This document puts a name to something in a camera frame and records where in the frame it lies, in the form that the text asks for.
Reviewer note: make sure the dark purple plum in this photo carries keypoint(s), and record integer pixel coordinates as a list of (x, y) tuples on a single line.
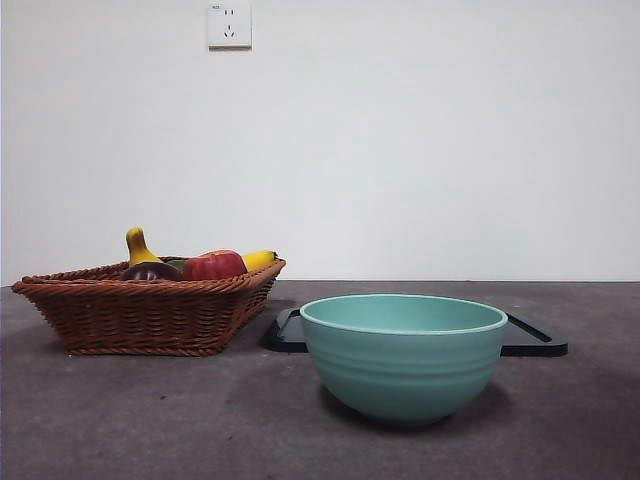
[(150, 272)]

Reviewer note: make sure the red apple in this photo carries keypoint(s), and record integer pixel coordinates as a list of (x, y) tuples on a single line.
[(215, 265)]

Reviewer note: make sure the brown wicker basket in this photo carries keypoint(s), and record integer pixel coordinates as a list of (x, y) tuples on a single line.
[(140, 315)]

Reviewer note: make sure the white wall socket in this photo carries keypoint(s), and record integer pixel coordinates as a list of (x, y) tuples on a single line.
[(230, 25)]

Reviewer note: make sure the yellow banana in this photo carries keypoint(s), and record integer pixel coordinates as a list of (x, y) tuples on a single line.
[(136, 247)]

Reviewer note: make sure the green fruit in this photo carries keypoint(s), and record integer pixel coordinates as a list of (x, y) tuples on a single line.
[(176, 263)]

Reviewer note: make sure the teal ribbed bowl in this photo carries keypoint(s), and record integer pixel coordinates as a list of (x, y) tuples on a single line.
[(400, 370)]

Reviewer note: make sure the black rectangular tray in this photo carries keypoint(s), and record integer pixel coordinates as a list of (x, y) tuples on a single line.
[(285, 341)]

